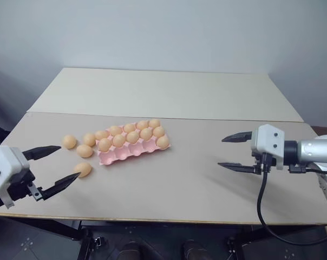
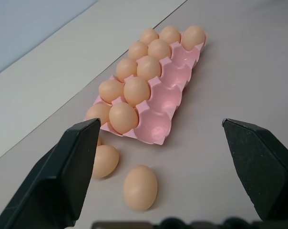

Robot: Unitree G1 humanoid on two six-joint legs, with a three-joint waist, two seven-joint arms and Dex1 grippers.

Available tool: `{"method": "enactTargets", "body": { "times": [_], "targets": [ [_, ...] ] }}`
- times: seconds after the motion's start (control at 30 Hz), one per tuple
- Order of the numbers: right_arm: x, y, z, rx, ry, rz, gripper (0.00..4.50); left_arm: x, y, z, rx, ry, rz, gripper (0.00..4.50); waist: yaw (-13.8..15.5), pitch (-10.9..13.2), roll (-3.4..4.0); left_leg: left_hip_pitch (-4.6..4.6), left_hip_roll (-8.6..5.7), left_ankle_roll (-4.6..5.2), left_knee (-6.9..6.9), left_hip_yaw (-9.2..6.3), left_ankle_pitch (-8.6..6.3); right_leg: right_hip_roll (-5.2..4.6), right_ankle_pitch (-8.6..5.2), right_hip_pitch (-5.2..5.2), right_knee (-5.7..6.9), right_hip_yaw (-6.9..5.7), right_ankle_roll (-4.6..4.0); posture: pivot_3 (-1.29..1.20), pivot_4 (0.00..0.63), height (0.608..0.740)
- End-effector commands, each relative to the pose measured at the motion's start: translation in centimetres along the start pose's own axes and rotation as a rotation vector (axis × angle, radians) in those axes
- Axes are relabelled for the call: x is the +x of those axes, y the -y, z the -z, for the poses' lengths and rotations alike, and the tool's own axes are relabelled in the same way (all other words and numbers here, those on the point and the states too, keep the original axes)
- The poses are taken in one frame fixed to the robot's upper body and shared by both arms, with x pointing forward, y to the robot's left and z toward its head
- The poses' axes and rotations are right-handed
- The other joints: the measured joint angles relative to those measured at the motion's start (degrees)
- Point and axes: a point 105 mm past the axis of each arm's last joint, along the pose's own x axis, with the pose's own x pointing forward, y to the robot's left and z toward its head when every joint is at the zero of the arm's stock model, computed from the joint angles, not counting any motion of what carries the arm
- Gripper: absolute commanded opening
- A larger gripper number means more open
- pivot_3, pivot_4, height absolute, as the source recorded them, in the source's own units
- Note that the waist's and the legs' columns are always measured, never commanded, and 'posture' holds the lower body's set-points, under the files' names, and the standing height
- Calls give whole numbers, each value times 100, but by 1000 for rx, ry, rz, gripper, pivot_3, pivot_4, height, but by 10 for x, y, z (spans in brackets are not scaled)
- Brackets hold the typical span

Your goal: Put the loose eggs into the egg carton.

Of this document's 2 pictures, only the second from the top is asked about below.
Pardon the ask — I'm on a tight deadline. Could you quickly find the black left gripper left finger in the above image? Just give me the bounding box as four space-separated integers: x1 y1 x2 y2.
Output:
0 117 102 229

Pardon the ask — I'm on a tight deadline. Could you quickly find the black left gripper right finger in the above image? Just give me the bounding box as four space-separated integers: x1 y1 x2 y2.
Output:
221 118 288 222

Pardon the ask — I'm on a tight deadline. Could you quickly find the pink plastic egg tray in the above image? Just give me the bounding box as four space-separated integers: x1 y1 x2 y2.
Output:
84 29 209 146

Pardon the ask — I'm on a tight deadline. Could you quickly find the brown egg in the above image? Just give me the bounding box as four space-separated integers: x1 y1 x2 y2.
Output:
147 39 172 60
182 25 206 51
115 58 138 83
140 28 160 45
98 79 125 104
123 165 158 212
136 55 162 81
159 26 181 44
128 41 149 60
91 145 120 179
85 104 112 123
108 102 139 135
123 76 151 107

